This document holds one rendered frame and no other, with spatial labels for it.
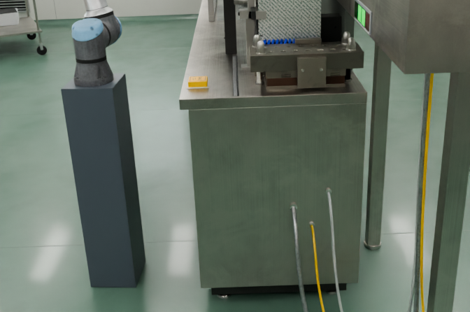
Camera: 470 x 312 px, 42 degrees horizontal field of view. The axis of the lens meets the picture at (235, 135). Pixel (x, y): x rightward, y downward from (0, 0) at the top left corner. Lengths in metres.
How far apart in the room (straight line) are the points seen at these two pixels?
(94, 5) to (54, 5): 5.81
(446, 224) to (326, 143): 0.58
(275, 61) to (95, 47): 0.68
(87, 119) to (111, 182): 0.28
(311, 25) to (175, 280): 1.24
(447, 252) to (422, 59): 0.63
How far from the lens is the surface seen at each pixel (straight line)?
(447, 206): 1.86
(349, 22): 2.41
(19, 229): 3.36
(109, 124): 2.41
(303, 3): 2.35
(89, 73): 2.40
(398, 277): 2.80
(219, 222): 2.37
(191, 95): 2.20
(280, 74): 2.21
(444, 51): 1.60
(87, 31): 2.37
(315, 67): 2.19
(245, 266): 2.47
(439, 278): 1.98
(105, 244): 2.67
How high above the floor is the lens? 1.60
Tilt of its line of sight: 22 degrees down
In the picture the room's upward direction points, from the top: 2 degrees counter-clockwise
